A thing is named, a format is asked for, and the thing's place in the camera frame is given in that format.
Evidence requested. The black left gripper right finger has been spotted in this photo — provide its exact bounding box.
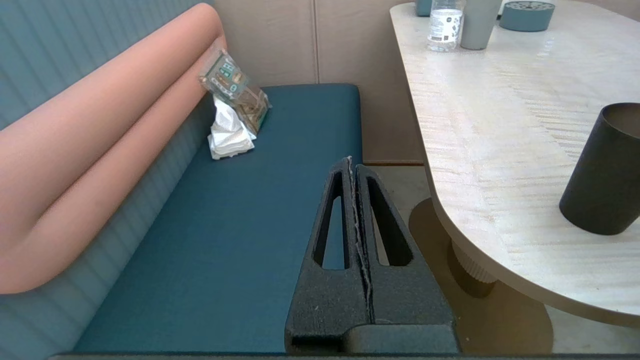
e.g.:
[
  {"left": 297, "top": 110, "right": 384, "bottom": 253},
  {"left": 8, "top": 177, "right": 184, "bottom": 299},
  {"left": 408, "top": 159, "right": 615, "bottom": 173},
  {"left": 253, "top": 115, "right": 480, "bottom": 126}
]
[{"left": 354, "top": 164, "right": 455, "bottom": 327}]

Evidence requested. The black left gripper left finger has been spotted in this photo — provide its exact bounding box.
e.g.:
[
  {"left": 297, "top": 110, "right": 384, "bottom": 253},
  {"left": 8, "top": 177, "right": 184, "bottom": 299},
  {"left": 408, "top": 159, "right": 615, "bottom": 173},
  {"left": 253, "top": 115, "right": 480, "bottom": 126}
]
[{"left": 284, "top": 156, "right": 375, "bottom": 354}]

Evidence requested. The black tapered cup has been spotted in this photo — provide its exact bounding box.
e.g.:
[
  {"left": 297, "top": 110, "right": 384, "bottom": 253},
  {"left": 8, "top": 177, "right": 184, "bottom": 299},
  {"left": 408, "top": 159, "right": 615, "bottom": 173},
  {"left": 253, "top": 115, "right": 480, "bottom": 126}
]
[{"left": 559, "top": 102, "right": 640, "bottom": 236}]

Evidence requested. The grey plastic cup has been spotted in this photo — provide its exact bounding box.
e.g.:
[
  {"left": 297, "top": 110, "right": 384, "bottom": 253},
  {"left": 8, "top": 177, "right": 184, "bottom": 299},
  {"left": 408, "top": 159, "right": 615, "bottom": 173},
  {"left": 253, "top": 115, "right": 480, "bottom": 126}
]
[{"left": 460, "top": 0, "right": 503, "bottom": 51}]

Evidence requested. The dark teal seat cushion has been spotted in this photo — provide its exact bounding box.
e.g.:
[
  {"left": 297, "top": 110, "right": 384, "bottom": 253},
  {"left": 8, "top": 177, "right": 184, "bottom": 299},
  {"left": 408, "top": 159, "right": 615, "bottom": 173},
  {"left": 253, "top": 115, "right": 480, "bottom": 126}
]
[{"left": 72, "top": 83, "right": 362, "bottom": 354}]

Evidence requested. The white crumpled tissue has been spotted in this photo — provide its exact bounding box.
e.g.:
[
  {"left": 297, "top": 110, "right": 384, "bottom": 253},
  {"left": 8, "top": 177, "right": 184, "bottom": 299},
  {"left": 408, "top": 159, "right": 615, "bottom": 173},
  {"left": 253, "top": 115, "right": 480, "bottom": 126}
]
[{"left": 207, "top": 95, "right": 257, "bottom": 161}]

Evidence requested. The green printed snack packet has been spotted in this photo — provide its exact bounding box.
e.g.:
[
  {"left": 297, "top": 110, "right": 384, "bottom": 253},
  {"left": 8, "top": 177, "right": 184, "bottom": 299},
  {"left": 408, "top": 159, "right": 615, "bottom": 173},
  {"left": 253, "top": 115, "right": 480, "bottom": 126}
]
[{"left": 198, "top": 49, "right": 272, "bottom": 136}]

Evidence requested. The salmon pink bolster cushion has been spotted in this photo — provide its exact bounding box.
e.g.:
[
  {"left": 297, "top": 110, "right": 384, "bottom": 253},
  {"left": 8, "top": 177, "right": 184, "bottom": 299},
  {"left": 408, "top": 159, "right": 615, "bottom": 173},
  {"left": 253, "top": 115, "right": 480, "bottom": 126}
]
[
  {"left": 0, "top": 37, "right": 228, "bottom": 295},
  {"left": 0, "top": 2, "right": 226, "bottom": 251}
]

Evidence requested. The clear plastic water bottle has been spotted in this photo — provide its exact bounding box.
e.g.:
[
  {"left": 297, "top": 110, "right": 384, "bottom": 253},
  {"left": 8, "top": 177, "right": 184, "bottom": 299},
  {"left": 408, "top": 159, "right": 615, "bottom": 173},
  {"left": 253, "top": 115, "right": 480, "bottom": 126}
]
[{"left": 426, "top": 0, "right": 466, "bottom": 53}]

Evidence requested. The small blue-grey drip tray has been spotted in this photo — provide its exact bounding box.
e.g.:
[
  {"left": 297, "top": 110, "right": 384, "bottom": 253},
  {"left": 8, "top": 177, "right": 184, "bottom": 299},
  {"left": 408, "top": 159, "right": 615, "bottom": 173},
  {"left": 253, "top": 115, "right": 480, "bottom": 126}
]
[{"left": 499, "top": 1, "right": 556, "bottom": 32}]

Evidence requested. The grey-blue ribbed bench backrest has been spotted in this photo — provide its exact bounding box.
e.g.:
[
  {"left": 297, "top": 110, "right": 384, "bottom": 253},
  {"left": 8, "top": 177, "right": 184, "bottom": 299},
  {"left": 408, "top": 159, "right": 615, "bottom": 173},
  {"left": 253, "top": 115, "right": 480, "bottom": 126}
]
[{"left": 0, "top": 0, "right": 218, "bottom": 360}]

